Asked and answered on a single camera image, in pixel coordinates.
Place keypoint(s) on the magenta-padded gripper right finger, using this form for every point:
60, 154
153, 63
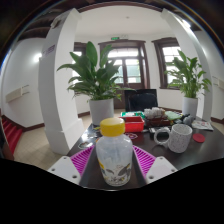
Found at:
160, 168

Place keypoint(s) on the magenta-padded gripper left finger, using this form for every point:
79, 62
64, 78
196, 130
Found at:
64, 169

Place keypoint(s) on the clear yellow-capped drink bottle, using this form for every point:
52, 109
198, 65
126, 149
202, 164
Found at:
114, 156

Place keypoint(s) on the white speckled mug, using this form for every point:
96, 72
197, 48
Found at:
180, 138

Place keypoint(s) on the round patterned sticker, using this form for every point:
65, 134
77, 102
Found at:
131, 135

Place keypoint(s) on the flat round red coaster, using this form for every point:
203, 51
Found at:
199, 138

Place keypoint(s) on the red plastic box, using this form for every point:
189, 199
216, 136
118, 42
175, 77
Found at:
134, 125

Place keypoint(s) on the brown tray with white items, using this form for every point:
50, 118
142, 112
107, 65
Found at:
155, 116

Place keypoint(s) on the green flat pouch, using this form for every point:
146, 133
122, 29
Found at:
173, 115

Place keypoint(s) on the dark grey rounded object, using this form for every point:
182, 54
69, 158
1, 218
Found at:
186, 120

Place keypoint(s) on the printed magazine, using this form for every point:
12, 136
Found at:
202, 125

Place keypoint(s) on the green flat box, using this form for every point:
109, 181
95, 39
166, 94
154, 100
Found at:
131, 114

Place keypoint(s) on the green plant in white pot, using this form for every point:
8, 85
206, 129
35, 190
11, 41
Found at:
190, 106
101, 111

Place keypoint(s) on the black chair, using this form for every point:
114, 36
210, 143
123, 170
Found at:
143, 100

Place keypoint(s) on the dark wooden glazed double door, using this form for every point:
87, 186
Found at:
133, 70

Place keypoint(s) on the dark-framed window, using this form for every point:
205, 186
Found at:
170, 53
79, 48

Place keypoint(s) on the green exit sign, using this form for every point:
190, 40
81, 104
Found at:
115, 38

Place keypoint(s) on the white wall-mounted trunking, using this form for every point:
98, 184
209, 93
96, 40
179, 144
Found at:
219, 82
16, 94

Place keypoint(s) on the glowing wall lamp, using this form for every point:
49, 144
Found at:
37, 57

